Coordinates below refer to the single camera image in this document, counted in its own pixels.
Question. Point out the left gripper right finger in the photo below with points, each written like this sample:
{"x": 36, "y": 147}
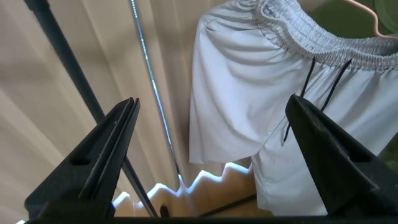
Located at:
{"x": 335, "y": 174}

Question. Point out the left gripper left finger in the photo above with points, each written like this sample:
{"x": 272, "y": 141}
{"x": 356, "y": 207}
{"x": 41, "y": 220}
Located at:
{"x": 62, "y": 186}

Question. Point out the pale grey shorts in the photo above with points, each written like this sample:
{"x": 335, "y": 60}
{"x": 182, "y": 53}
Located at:
{"x": 242, "y": 93}

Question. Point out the green garment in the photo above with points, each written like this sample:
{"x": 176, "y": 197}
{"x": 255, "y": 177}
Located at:
{"x": 342, "y": 21}

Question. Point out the pink clothes hanger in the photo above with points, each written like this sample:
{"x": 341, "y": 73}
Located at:
{"x": 374, "y": 18}

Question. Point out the black clothes rack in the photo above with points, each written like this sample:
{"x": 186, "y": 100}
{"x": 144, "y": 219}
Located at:
{"x": 71, "y": 68}

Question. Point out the beige curtain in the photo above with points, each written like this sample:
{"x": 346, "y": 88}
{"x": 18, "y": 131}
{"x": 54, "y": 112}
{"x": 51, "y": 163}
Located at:
{"x": 109, "y": 62}

